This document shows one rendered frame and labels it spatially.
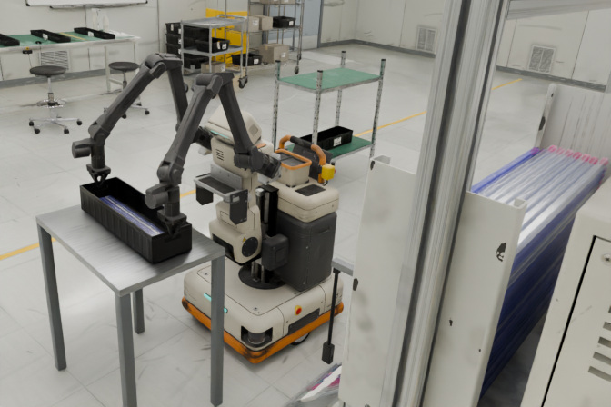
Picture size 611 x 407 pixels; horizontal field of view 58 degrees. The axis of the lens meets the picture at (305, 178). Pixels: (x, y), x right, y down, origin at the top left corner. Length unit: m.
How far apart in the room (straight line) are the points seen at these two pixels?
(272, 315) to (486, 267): 2.23
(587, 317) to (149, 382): 2.44
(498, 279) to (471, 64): 0.20
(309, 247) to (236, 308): 0.46
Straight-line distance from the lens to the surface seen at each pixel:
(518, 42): 11.39
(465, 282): 0.56
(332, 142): 4.68
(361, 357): 0.68
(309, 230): 2.67
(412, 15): 12.30
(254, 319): 2.69
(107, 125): 2.41
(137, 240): 2.15
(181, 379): 2.81
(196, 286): 2.95
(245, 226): 2.58
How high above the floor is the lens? 1.90
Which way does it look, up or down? 23 degrees down
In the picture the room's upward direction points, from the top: 4 degrees clockwise
